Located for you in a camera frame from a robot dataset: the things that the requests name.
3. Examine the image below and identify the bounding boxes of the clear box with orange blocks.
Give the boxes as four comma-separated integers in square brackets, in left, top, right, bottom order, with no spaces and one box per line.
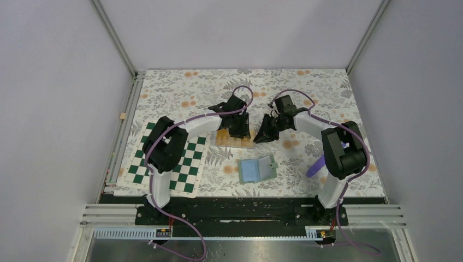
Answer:
[211,124,257,149]

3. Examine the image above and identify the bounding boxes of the purple cylinder tube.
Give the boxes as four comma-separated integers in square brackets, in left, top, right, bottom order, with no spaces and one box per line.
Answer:
[306,155,325,178]

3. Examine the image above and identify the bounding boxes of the white slotted cable duct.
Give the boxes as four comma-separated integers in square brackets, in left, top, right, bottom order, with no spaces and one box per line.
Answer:
[93,226,325,242]

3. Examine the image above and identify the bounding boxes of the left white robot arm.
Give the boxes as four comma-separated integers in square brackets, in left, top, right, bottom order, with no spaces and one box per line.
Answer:
[143,95,251,224]

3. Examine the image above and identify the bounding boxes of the green white chessboard mat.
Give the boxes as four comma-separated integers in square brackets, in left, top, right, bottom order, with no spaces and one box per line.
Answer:
[117,120,210,198]

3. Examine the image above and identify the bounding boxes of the green card holder wallet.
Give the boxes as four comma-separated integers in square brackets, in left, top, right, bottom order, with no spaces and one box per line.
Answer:
[238,154,279,184]

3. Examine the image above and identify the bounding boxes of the floral table mat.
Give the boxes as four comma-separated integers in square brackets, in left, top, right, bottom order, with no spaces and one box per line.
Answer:
[114,69,362,197]

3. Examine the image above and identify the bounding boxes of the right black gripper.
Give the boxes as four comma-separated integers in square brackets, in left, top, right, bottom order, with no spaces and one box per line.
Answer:
[253,114,289,144]

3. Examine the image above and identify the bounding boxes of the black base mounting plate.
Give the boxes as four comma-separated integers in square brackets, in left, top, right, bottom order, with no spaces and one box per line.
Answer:
[135,197,349,237]

